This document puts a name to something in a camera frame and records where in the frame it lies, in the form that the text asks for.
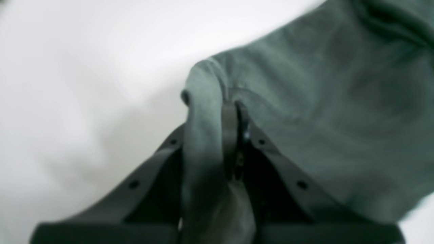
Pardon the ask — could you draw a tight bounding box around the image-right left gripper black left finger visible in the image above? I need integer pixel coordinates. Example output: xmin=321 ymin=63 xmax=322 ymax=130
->
xmin=30 ymin=125 xmax=183 ymax=244

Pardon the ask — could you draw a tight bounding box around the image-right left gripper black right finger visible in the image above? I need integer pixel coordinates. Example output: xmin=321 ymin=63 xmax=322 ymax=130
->
xmin=222 ymin=101 xmax=406 ymax=244

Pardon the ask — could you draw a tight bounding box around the dark grey T-shirt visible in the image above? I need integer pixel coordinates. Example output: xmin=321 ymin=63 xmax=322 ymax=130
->
xmin=182 ymin=0 xmax=434 ymax=244

